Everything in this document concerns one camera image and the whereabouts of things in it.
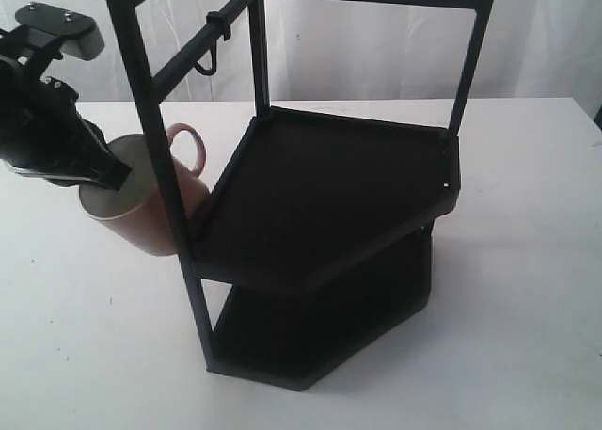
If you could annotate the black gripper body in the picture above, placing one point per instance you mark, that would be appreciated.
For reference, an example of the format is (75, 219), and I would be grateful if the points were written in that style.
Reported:
(37, 117)

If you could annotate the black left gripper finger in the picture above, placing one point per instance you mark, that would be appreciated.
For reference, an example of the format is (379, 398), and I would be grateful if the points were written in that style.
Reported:
(95, 163)

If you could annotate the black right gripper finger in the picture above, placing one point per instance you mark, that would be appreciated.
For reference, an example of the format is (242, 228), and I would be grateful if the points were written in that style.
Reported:
(61, 179)

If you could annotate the pink ceramic mug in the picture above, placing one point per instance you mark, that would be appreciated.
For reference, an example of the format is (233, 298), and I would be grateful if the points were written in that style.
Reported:
(136, 212)

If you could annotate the black sliding hook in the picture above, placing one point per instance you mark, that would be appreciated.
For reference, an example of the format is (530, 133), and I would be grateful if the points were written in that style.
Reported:
(222, 22)

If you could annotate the black two-tier corner rack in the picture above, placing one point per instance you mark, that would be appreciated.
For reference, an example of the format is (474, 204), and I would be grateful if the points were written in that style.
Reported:
(317, 237)

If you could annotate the white backdrop curtain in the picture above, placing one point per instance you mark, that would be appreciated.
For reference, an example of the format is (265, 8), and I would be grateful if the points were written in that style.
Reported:
(339, 50)

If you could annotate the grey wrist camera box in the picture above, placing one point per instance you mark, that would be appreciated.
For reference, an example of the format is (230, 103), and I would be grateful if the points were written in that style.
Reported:
(80, 35)

